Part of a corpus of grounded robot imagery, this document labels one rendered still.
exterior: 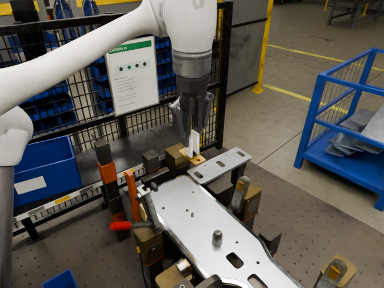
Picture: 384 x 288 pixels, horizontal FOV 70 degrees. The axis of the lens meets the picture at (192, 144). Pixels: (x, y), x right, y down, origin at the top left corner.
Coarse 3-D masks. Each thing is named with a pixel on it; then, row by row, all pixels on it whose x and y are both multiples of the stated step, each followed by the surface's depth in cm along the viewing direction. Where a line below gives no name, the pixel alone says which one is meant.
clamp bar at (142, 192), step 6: (144, 186) 73; (150, 186) 74; (156, 186) 73; (138, 192) 72; (144, 192) 71; (150, 192) 73; (138, 198) 72; (144, 198) 71; (150, 198) 72; (144, 204) 74; (150, 204) 73; (150, 210) 75; (150, 216) 76; (156, 216) 77; (156, 222) 79
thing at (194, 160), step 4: (184, 148) 81; (180, 152) 79; (184, 152) 79; (184, 156) 78; (196, 156) 77; (200, 156) 77; (192, 160) 76; (196, 160) 76; (200, 160) 76; (204, 160) 76; (196, 164) 74
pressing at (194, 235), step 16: (160, 192) 101; (176, 192) 101; (208, 192) 102; (160, 208) 95; (176, 208) 95; (192, 208) 95; (208, 208) 95; (224, 208) 95; (176, 224) 89; (192, 224) 89; (208, 224) 89; (224, 224) 89; (240, 224) 89; (176, 240) 84; (192, 240) 84; (208, 240) 84; (224, 240) 84; (240, 240) 84; (256, 240) 84; (192, 256) 79; (208, 256) 79; (224, 256) 79; (240, 256) 79; (256, 256) 79; (208, 272) 75; (224, 272) 75; (240, 272) 75; (256, 272) 75; (272, 272) 75
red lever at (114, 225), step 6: (114, 222) 71; (120, 222) 72; (126, 222) 73; (132, 222) 75; (138, 222) 77; (144, 222) 78; (150, 222) 80; (114, 228) 70; (120, 228) 72; (126, 228) 73; (132, 228) 75
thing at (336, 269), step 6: (330, 264) 68; (336, 264) 67; (342, 264) 66; (330, 270) 67; (336, 270) 66; (342, 270) 66; (324, 276) 70; (330, 276) 67; (336, 276) 66; (342, 276) 66; (318, 282) 71; (324, 282) 70; (330, 282) 68; (336, 282) 67
